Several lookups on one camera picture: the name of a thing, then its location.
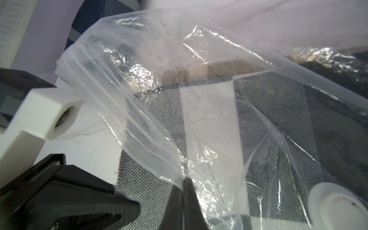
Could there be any clear plastic vacuum bag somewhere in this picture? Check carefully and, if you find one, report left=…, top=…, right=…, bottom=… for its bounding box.
left=56, top=10, right=368, bottom=230

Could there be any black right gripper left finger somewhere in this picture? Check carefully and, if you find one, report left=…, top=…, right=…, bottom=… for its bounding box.
left=159, top=186, right=184, bottom=230

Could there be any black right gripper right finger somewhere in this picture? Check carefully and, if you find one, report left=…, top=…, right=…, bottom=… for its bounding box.
left=183, top=177, right=209, bottom=230

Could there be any grey white checked scarf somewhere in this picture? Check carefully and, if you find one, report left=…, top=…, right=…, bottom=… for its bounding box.
left=117, top=70, right=368, bottom=230

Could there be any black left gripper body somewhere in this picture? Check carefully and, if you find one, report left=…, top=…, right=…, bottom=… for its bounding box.
left=1, top=69, right=140, bottom=230

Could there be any white two-tier mesh shelf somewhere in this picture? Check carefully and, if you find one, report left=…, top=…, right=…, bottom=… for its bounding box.
left=1, top=0, right=38, bottom=69

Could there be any navy grey plaid scarf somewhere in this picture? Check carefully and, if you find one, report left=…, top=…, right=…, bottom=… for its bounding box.
left=65, top=0, right=142, bottom=48

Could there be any white vacuum bag valve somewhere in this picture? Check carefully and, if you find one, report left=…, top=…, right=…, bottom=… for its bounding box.
left=308, top=183, right=368, bottom=230

